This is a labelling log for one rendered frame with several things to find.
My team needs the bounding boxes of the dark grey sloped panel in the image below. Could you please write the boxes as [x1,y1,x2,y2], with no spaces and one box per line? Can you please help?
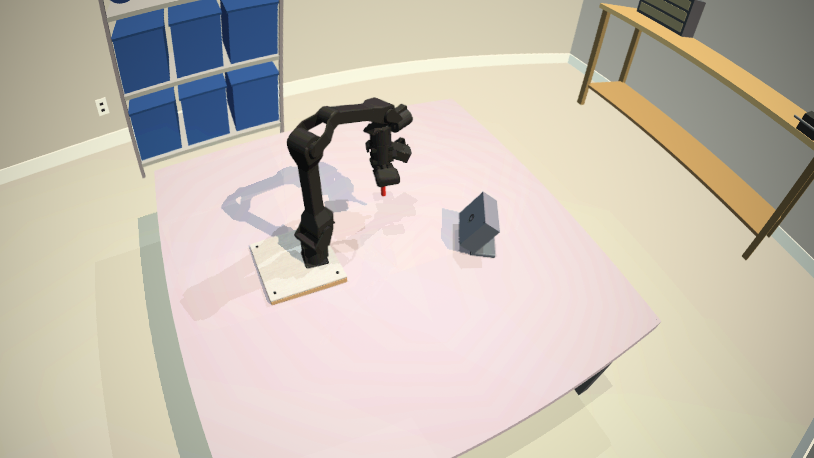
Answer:
[459,192,500,258]

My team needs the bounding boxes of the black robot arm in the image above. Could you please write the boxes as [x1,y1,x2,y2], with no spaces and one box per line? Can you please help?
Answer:
[287,97,413,269]

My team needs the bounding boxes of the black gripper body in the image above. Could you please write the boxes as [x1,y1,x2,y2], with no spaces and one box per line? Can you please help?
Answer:
[365,140,400,187]

